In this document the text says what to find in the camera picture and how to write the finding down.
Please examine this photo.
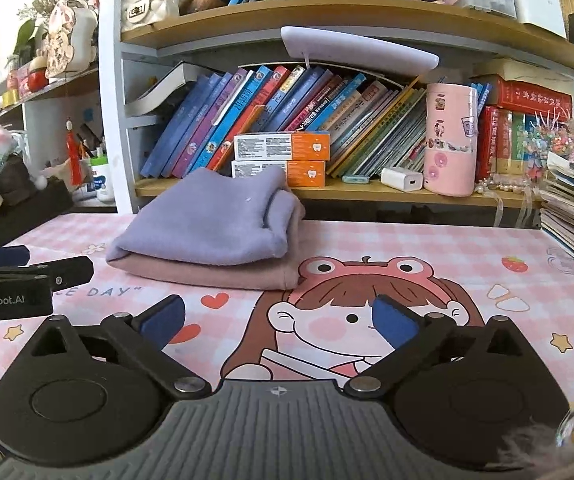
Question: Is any red white pen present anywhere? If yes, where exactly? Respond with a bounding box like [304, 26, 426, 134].
[66, 119, 84, 186]

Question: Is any white cartoon figure decoration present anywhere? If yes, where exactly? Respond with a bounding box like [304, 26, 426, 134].
[44, 0, 99, 80]

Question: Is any colourful bead bouquet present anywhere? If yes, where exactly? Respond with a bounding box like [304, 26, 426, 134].
[522, 112, 574, 181]

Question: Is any pink-brown knit sweater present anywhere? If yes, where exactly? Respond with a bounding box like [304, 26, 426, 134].
[106, 217, 313, 291]

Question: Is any green standing book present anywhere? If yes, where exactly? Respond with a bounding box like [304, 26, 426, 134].
[511, 112, 526, 176]

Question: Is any thick black cover book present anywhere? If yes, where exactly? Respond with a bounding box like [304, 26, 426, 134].
[124, 61, 208, 116]

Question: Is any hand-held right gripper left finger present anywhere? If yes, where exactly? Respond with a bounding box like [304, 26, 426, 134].
[14, 295, 213, 401]

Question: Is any bunch of pens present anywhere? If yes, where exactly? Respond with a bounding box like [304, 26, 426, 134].
[74, 122, 105, 161]

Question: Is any red round doll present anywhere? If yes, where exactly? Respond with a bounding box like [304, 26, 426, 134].
[26, 55, 49, 92]

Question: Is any pink sticker tumbler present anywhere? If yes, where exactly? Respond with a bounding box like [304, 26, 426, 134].
[424, 82, 478, 197]

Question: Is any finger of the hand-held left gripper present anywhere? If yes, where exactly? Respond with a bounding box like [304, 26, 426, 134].
[0, 245, 30, 267]
[0, 256, 94, 288]

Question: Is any orange white box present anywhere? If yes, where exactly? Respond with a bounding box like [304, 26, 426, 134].
[231, 160, 327, 188]
[233, 131, 331, 162]

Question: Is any red yellow standing book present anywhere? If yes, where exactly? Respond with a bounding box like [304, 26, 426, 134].
[497, 110, 514, 176]

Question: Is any pink checkered cartoon desk mat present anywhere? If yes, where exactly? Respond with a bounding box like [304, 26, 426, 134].
[0, 212, 574, 461]

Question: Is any white bar lamp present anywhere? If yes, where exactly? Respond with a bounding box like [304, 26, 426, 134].
[280, 26, 440, 75]

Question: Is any pearl string with ribbon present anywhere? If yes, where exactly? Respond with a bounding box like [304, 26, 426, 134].
[474, 175, 540, 228]

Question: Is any cream thick book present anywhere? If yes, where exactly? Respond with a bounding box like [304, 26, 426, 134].
[469, 59, 574, 82]

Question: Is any white organizer box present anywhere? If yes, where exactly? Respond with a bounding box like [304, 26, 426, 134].
[509, 0, 568, 40]

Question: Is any brown plush cloth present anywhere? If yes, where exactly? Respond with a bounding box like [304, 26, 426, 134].
[0, 155, 33, 206]

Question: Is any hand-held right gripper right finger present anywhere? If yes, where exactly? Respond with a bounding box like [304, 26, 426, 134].
[342, 296, 555, 401]

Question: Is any red hardcover book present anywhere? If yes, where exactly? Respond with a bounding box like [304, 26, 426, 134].
[487, 76, 574, 122]

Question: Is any black box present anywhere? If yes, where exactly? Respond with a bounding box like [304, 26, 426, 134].
[0, 177, 75, 251]

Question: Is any white charger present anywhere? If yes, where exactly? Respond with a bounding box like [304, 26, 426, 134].
[381, 166, 424, 192]

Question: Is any row of leaning colourful books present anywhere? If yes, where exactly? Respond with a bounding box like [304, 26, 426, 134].
[140, 64, 428, 180]

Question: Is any white jar with blue label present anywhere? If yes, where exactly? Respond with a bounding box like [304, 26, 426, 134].
[90, 156, 113, 203]

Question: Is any white side shelf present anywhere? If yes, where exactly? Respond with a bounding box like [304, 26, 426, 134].
[0, 67, 118, 211]

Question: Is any wooden bookshelf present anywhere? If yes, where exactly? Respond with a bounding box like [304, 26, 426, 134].
[98, 0, 574, 216]

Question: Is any purple knit sweater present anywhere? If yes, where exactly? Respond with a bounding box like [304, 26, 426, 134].
[106, 167, 307, 267]

